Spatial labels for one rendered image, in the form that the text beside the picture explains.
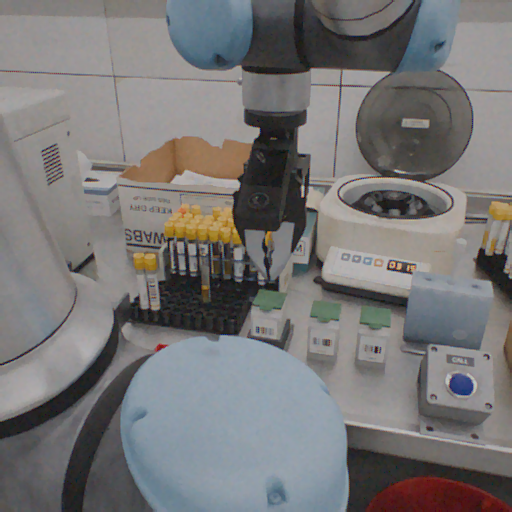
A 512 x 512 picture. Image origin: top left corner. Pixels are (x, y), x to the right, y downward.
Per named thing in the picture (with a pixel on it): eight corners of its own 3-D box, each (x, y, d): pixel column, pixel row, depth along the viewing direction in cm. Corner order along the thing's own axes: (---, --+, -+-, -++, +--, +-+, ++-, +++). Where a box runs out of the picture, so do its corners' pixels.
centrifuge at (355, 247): (298, 285, 86) (301, 219, 80) (340, 219, 110) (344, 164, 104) (447, 317, 78) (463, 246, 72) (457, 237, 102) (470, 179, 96)
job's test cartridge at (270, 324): (250, 347, 69) (250, 309, 66) (259, 327, 73) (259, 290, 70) (279, 352, 68) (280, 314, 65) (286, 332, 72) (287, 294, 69)
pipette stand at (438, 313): (400, 350, 71) (411, 290, 66) (403, 322, 76) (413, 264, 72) (478, 366, 68) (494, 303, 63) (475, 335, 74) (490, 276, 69)
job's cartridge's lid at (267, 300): (250, 310, 66) (250, 306, 66) (259, 291, 70) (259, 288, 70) (279, 314, 65) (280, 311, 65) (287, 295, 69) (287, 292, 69)
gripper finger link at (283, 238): (300, 265, 69) (303, 202, 64) (291, 287, 64) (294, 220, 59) (277, 262, 69) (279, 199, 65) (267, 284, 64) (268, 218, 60)
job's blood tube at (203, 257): (201, 313, 78) (197, 256, 73) (203, 309, 79) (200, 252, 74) (209, 315, 77) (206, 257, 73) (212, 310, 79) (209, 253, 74)
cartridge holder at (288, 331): (241, 365, 68) (240, 343, 66) (258, 326, 76) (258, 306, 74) (280, 372, 67) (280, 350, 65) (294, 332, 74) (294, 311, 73)
